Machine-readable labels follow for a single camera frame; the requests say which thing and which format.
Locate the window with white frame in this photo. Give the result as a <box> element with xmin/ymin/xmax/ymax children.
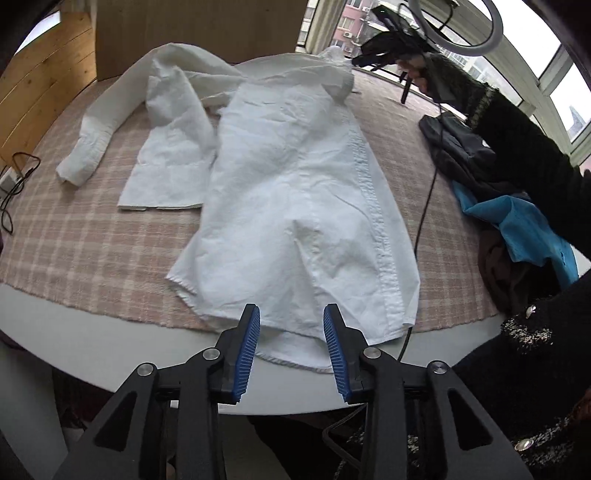
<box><xmin>295</xmin><ymin>0</ymin><xmax>591</xmax><ymax>167</ymax></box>

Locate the person's right hand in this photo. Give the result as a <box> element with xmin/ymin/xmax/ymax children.
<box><xmin>405</xmin><ymin>55</ymin><xmax>435</xmax><ymax>95</ymax></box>

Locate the brown garment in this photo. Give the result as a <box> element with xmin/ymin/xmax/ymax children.
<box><xmin>478</xmin><ymin>228</ymin><xmax>561</xmax><ymax>319</ymax></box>

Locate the white shirt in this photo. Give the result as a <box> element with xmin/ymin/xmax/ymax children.
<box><xmin>55</xmin><ymin>42</ymin><xmax>422</xmax><ymax>374</ymax></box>

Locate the light wooden cabinet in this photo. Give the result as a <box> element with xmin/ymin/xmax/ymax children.
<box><xmin>95</xmin><ymin>0</ymin><xmax>309</xmax><ymax>79</ymax></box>

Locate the dark grey garment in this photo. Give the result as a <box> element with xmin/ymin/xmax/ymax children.
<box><xmin>419</xmin><ymin>113</ymin><xmax>532</xmax><ymax>201</ymax></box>

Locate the blue garment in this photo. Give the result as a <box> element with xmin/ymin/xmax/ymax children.
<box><xmin>451</xmin><ymin>180</ymin><xmax>580</xmax><ymax>289</ymax></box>

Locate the person's right forearm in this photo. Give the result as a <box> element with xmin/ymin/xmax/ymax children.
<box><xmin>425</xmin><ymin>52</ymin><xmax>591</xmax><ymax>259</ymax></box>

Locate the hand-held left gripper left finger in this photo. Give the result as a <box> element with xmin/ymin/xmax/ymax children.
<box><xmin>53</xmin><ymin>303</ymin><xmax>262</xmax><ymax>480</ymax></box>

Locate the person's black sweater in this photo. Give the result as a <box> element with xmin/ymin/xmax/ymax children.
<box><xmin>452</xmin><ymin>268</ymin><xmax>591</xmax><ymax>480</ymax></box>

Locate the pink plaid tablecloth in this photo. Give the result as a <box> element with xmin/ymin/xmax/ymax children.
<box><xmin>0</xmin><ymin>51</ymin><xmax>499</xmax><ymax>333</ymax></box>

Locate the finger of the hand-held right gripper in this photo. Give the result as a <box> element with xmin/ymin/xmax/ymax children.
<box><xmin>352</xmin><ymin>52</ymin><xmax>394</xmax><ymax>66</ymax></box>

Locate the white ring light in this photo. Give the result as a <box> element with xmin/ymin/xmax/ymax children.
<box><xmin>399</xmin><ymin>0</ymin><xmax>509</xmax><ymax>58</ymax></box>

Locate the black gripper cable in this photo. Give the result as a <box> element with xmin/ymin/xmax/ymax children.
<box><xmin>394</xmin><ymin>104</ymin><xmax>446</xmax><ymax>363</ymax></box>

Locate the wooden plank panel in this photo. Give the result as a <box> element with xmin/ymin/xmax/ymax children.
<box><xmin>0</xmin><ymin>11</ymin><xmax>99</xmax><ymax>160</ymax></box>

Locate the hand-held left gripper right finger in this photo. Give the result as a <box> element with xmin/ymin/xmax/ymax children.
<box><xmin>322</xmin><ymin>303</ymin><xmax>536</xmax><ymax>480</ymax></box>

